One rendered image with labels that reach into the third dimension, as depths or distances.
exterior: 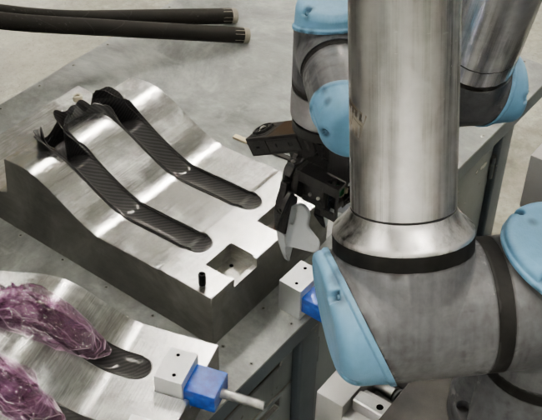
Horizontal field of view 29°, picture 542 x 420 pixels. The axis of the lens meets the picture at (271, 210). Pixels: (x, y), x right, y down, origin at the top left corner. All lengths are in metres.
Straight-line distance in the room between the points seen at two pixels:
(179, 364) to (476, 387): 0.42
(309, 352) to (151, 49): 0.66
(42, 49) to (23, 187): 2.00
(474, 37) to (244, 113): 0.83
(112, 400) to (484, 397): 0.49
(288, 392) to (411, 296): 0.86
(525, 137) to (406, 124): 2.37
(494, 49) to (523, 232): 0.20
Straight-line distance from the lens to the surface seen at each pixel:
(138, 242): 1.41
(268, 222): 1.46
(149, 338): 1.33
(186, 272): 1.35
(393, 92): 0.78
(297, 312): 1.41
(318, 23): 1.10
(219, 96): 1.81
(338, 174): 1.22
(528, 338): 0.86
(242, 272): 1.39
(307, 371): 1.65
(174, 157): 1.54
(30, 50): 3.49
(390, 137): 0.79
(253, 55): 1.92
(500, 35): 0.98
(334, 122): 1.02
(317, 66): 1.07
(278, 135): 1.25
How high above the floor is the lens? 1.84
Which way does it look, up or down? 41 degrees down
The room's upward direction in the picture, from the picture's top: 1 degrees clockwise
